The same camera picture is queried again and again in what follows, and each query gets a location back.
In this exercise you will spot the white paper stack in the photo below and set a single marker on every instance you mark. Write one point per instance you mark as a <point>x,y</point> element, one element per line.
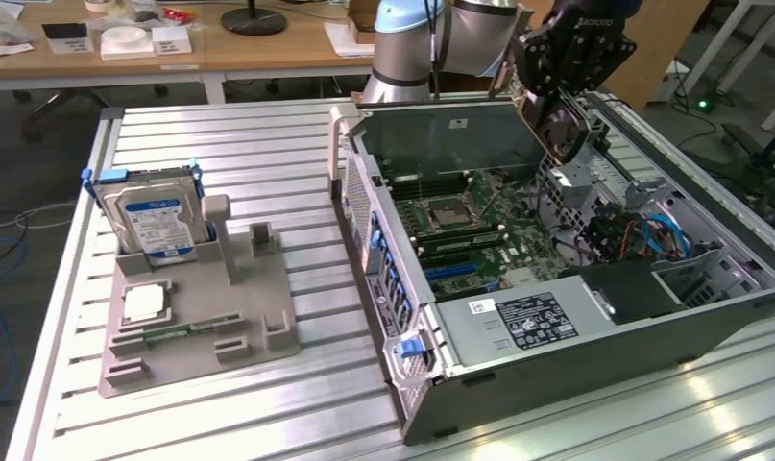
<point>348,43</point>

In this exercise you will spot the blue case latch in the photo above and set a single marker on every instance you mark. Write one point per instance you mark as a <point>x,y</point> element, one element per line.
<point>407,348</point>

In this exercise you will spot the green motherboard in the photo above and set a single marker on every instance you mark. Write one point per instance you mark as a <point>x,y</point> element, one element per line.
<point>521,245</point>

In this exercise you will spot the installed black RAM stick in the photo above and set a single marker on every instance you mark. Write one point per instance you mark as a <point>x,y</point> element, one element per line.
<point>457,241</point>

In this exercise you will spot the plain white box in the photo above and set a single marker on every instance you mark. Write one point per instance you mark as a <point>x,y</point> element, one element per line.
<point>170,41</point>

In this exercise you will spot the white table frame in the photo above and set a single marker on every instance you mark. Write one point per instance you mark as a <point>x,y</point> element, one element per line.
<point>713,43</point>

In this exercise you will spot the white paper card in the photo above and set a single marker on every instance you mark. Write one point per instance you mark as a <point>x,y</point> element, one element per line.
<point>9,49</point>

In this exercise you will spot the wooden cabinet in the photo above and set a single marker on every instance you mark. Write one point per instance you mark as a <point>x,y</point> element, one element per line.
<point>675,43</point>

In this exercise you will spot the silver CPU chip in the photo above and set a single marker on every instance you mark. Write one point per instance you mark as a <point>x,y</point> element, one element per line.
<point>144,303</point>

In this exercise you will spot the blue expansion slot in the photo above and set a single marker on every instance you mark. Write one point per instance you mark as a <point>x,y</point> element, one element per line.
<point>451,272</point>

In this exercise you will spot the hard disk in blue caddy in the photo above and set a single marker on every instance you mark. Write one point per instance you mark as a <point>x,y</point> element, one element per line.
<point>149,216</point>

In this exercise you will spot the white box with black top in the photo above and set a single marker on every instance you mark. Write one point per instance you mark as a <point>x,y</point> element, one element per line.
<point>66,38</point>

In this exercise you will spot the Nvidia Quadro graphics card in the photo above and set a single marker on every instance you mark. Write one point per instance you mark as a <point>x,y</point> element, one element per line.
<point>563,134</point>

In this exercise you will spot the perforated metal disk bay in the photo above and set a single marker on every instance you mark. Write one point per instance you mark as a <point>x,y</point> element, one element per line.
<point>575,197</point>

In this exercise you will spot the white box with bowl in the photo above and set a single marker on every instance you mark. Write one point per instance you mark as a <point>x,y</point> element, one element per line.
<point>126,43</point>

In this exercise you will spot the CPU socket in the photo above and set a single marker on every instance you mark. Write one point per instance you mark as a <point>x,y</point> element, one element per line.
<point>449,213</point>

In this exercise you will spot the green RAM stick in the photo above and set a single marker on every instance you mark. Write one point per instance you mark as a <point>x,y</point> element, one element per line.
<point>181,330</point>

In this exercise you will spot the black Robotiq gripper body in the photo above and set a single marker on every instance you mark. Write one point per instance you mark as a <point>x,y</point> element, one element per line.
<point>579,53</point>

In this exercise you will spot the open black PC case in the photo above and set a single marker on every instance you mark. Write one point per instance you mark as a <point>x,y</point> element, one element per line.
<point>617,346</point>

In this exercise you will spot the white tape roll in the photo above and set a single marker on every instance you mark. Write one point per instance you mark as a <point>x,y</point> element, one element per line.
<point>96,5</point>

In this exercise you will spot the red packet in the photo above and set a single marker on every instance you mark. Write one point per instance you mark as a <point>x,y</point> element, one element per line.
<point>174,14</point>

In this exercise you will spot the wooden desk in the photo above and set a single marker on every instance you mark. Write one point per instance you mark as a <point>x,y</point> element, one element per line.
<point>220,53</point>

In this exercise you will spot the gray printed parts rack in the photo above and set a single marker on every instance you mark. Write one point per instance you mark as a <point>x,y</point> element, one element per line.
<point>233,307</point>

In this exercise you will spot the brown cardboard box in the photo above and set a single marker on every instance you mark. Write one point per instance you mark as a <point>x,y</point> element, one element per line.
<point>361,14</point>

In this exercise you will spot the device with green light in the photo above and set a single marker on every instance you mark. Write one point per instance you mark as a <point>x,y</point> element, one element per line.
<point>701,104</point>

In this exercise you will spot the black round lamp base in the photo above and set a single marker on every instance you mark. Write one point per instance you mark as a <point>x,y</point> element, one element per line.
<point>252,21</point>

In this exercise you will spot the gray power supply unit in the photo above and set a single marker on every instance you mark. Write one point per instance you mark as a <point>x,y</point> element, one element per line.
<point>521,322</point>

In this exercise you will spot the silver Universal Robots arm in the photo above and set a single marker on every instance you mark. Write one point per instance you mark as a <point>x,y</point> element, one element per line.
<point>425,43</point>

